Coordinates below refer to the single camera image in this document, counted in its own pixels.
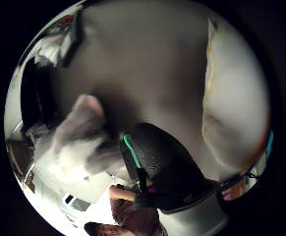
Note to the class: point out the the person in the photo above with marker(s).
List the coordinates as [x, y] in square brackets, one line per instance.
[132, 219]

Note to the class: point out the colourful box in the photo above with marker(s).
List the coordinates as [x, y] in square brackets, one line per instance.
[236, 191]

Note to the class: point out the small white and grey device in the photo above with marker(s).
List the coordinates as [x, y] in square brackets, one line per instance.
[77, 203]

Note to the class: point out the black chair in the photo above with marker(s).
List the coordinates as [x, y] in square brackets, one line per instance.
[36, 98]

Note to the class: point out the white crumpled cloth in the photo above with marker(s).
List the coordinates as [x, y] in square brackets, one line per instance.
[55, 49]

